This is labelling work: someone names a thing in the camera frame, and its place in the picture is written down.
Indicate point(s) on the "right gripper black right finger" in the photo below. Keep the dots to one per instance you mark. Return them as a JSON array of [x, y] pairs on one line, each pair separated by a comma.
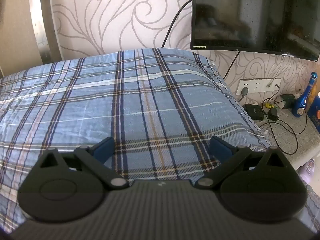
[[256, 186]]

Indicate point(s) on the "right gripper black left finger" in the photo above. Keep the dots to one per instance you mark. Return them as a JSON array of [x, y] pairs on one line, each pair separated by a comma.
[[69, 186]]

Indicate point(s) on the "black power adapter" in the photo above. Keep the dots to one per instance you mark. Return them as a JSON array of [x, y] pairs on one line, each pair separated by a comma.
[[254, 111]]

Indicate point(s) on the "blue glass bottle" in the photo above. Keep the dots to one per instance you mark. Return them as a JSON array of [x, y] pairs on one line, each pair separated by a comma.
[[300, 103]]

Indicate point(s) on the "blue plaid tablecloth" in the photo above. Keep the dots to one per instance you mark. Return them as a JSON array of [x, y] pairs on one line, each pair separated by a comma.
[[160, 105]]

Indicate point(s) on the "white wall power strip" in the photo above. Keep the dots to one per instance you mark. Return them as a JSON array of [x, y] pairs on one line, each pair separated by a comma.
[[259, 85]]

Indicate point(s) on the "black wall television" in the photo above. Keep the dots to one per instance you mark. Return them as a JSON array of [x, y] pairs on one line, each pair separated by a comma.
[[281, 27]]

